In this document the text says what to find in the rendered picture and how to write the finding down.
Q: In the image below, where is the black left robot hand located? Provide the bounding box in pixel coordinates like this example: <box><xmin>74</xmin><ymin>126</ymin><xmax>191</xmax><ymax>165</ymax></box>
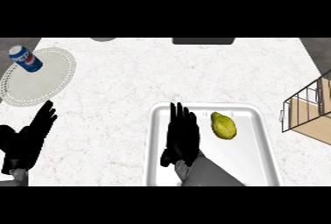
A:
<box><xmin>0</xmin><ymin>100</ymin><xmax>59</xmax><ymax>176</ymax></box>

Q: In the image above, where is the blue soda can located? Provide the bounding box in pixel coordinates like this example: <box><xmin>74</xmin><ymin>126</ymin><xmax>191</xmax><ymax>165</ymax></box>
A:
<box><xmin>8</xmin><ymin>45</ymin><xmax>44</xmax><ymax>74</ymax></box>

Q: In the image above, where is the grey round object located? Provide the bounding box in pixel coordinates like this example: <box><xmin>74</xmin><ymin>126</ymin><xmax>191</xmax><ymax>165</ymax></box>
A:
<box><xmin>89</xmin><ymin>38</ymin><xmax>120</xmax><ymax>43</ymax></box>

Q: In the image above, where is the yellow-green eggplant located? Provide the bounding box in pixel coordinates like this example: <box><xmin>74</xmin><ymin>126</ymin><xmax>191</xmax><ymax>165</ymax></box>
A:
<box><xmin>210</xmin><ymin>111</ymin><xmax>238</xmax><ymax>141</ymax></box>

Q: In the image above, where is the white rectangular tray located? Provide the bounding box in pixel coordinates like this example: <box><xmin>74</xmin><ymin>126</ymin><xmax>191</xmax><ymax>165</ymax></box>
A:
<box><xmin>142</xmin><ymin>101</ymin><xmax>285</xmax><ymax>187</ymax></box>

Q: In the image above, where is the wire tiered shelf with wood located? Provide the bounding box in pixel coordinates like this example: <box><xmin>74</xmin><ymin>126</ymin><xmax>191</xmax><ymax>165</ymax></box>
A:
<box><xmin>278</xmin><ymin>68</ymin><xmax>331</xmax><ymax>145</ymax></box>

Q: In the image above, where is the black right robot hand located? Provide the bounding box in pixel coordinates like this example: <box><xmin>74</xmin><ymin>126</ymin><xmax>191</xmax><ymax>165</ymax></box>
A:
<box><xmin>160</xmin><ymin>101</ymin><xmax>203</xmax><ymax>168</ymax></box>

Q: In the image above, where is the white oval placemat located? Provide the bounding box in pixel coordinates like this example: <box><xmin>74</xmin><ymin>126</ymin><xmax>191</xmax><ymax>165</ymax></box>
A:
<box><xmin>0</xmin><ymin>46</ymin><xmax>78</xmax><ymax>108</ymax></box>

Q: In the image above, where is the dark grey rectangular appliance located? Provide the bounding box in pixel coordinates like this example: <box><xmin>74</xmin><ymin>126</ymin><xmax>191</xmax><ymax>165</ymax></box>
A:
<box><xmin>172</xmin><ymin>38</ymin><xmax>237</xmax><ymax>46</ymax></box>

